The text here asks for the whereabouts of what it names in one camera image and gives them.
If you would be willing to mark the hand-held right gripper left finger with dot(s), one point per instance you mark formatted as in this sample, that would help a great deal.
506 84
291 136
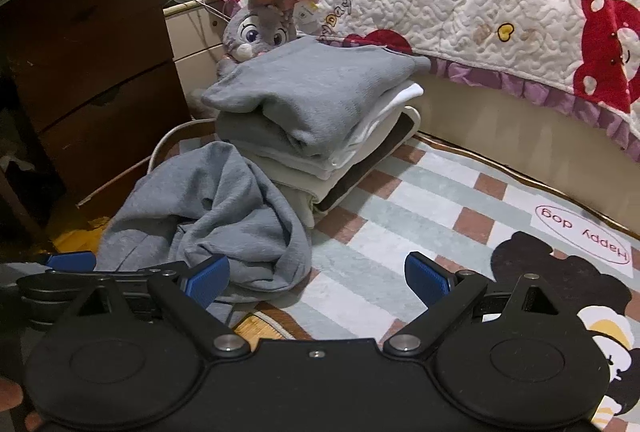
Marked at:
210 279

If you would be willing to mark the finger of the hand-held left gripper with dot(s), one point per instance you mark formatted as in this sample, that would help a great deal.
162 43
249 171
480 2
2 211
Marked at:
70 261

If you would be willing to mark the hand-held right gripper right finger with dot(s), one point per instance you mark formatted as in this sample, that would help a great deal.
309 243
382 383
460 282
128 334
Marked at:
425 277

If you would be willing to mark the grey pants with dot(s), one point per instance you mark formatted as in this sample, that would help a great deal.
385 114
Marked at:
215 212

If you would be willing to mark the stack of folded clothes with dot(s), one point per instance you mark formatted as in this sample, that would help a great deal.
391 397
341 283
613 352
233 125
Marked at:
310 87

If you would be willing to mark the person's left hand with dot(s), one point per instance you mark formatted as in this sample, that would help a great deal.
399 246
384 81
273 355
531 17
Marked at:
10 394

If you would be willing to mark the checkered cartoon rug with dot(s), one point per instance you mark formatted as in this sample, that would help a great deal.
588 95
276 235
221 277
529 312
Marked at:
425 212

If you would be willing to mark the black folded garment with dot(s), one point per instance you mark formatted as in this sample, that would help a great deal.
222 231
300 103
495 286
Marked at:
380 152

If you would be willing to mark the beige folded garment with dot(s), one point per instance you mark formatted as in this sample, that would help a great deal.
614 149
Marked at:
300 172

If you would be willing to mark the white folded garment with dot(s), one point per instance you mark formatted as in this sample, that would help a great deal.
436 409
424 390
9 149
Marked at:
380 112

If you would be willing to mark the dark wooden cabinet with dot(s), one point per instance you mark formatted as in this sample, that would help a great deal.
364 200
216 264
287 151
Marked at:
90 62

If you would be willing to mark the cream nightstand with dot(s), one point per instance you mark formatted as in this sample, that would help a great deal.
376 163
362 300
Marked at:
192 37

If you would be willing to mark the grey plush rabbit toy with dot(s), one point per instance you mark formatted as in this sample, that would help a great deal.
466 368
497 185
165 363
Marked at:
260 27

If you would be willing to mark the beige bed frame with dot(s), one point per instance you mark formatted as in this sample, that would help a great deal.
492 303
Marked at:
500 127

